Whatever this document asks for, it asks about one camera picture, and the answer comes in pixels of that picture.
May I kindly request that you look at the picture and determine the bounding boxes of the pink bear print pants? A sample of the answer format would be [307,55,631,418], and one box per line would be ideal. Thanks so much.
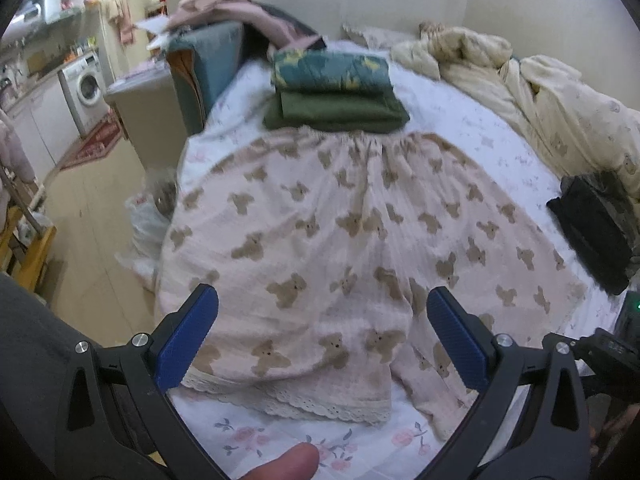
[156,129,586,438]

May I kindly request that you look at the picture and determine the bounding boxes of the left hand thumb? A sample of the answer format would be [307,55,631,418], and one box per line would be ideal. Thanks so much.
[241,443,320,480]

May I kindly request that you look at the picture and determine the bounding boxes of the white plastic bag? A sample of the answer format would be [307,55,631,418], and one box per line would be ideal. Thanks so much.
[115,192,170,294]

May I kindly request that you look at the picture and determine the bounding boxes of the white floral bed sheet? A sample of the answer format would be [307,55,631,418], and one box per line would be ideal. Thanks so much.
[171,62,620,479]

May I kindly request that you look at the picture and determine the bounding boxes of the black folded garment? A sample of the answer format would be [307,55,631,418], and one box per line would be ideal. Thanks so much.
[547,171,639,295]

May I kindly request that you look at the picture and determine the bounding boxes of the red patterned floor rug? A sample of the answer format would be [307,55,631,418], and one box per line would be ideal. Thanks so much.
[60,112,122,170]

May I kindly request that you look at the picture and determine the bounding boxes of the beige bedside box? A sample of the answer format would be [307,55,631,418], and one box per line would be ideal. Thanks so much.
[104,61,188,170]

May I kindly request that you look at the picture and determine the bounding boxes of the cream crumpled quilt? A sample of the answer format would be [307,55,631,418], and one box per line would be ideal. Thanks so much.
[390,25,639,200]

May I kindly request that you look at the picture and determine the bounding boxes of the dark green folded cloth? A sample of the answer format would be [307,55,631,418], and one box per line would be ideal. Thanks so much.
[262,91,410,134]

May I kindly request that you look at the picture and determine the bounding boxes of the white washing machine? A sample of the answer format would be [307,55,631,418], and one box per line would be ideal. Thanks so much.
[58,51,110,138]

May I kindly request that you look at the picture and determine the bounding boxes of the teal upholstered chair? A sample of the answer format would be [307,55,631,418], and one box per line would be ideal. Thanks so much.
[165,21,244,136]

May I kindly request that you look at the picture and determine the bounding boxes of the teal yellow patterned folded cloth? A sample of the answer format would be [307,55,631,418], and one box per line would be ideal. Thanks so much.
[272,50,393,94]

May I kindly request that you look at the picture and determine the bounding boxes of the cream pillow at headboard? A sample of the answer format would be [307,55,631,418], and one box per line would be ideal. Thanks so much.
[342,23,416,51]

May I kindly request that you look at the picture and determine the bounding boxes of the pink clothes pile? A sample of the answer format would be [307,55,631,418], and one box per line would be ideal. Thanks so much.
[164,0,326,51]

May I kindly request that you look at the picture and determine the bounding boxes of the yellow wooden frame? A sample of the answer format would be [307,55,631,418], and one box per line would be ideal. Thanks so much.
[1,206,56,292]

